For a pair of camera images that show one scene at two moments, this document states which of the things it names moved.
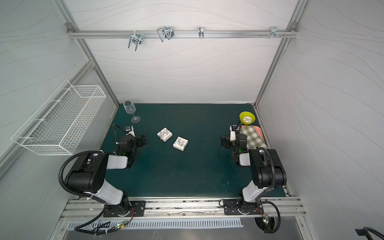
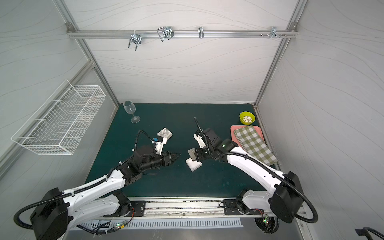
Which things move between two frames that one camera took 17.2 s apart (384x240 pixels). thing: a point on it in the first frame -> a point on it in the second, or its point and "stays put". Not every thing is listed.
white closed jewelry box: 165,134 stays put
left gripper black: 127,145 -> 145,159
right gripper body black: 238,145 -> 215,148
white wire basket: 58,126 stays put
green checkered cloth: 253,140 stays put
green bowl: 246,118 stays put
